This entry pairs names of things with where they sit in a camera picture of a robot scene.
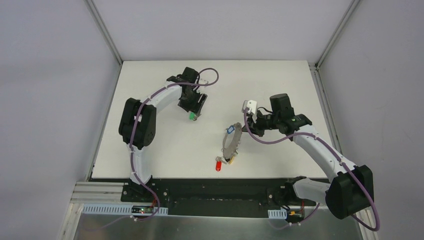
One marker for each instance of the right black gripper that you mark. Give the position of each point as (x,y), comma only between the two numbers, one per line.
(259,124)

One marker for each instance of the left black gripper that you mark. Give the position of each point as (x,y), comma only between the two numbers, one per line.
(195,104)

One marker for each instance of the green tag with key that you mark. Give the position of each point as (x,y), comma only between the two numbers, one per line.
(193,116)

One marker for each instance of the silver key with red tag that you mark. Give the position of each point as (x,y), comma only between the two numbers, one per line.
(219,162)

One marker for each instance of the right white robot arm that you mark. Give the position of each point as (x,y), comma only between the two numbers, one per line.
(350,187)

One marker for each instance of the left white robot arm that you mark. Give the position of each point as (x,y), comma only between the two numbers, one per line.
(138,122)

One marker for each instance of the blue key tag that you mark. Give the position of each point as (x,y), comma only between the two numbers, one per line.
(230,129)

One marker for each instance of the yellow key tag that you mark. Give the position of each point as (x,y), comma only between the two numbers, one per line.
(231,160)

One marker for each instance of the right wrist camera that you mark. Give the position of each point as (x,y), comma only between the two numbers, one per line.
(250,106)

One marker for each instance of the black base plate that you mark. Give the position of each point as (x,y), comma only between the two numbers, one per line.
(215,197)

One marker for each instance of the right white cable duct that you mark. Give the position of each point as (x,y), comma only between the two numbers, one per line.
(277,213)

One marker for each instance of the white cable duct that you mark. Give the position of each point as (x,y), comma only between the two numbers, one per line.
(277,213)
(118,209)

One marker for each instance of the left white cable duct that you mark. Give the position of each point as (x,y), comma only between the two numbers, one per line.
(118,209)

